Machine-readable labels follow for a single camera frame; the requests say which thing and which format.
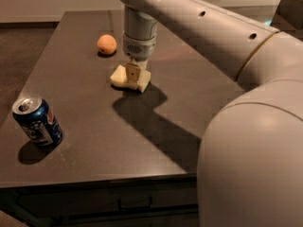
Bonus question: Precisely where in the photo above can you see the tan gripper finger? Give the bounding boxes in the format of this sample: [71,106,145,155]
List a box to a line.
[125,62,141,89]

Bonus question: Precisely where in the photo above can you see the yellow sponge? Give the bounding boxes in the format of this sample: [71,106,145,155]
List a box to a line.
[110,65,151,93]

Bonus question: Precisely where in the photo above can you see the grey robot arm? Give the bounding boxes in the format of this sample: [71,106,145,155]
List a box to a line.
[120,0,303,227]

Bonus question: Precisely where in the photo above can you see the orange fruit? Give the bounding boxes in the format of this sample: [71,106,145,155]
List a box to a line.
[97,34,116,56]

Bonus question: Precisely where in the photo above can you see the blue Pepsi soda can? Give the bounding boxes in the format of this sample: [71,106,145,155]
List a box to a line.
[12,95,62,147]

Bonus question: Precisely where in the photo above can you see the dark cabinet drawer front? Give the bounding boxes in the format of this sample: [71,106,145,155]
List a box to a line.
[16,177,200,219]

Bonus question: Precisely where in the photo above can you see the dark box in corner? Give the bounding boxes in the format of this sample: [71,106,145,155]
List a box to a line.
[271,0,303,41]

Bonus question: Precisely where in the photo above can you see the black drawer handle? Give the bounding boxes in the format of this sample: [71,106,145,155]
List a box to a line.
[117,196,152,211]

